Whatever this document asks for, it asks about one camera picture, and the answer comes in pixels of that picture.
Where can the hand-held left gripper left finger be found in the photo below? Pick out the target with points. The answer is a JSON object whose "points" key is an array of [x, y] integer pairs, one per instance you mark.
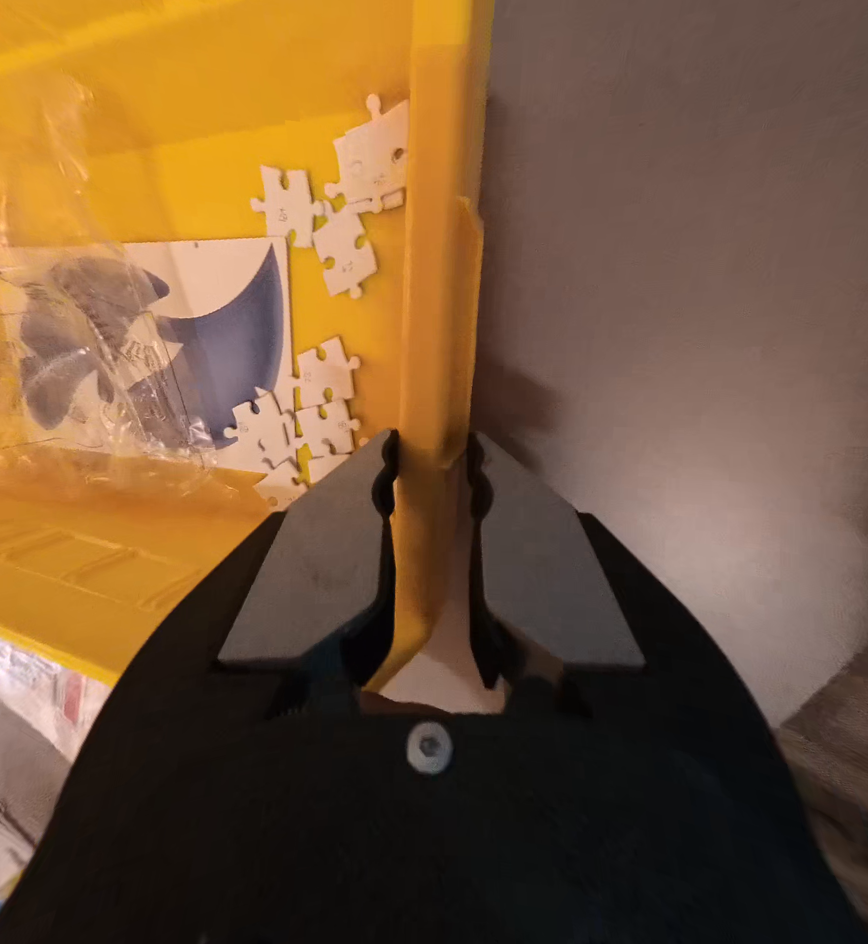
{"points": [[309, 568]]}

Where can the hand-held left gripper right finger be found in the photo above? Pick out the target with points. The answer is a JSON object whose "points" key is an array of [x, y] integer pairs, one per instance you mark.
{"points": [[544, 575]]}

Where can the pile of white puzzle pieces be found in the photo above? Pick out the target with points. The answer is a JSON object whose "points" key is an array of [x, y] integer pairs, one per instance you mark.
{"points": [[364, 158]]}

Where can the yellow plastic bin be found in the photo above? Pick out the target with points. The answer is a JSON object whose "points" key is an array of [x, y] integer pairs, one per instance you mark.
{"points": [[183, 147]]}

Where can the white paper sheet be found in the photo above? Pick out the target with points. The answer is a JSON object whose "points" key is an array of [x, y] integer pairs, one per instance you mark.
{"points": [[21, 671]]}

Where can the blue and white picture sheet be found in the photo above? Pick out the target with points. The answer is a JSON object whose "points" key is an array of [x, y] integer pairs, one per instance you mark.
{"points": [[220, 273]]}

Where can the clear plastic bag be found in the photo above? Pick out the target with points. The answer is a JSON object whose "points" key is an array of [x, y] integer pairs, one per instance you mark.
{"points": [[36, 221]]}

